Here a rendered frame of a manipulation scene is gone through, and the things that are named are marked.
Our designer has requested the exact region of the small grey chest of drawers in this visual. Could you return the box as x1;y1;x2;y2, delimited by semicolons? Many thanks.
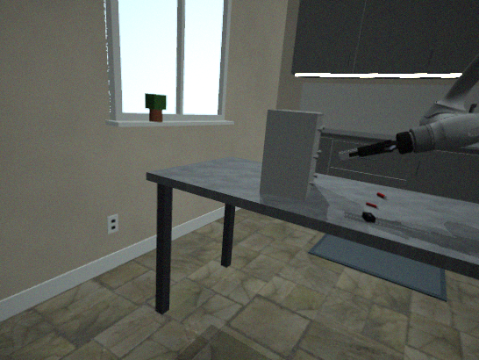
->
260;110;320;201

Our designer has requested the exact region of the black nine-volt battery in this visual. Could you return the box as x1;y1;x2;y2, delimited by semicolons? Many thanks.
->
362;212;375;223

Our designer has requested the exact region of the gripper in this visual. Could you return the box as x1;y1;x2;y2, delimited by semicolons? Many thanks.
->
340;132;413;161

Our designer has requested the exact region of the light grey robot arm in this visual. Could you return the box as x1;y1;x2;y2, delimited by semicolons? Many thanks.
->
409;54;479;153

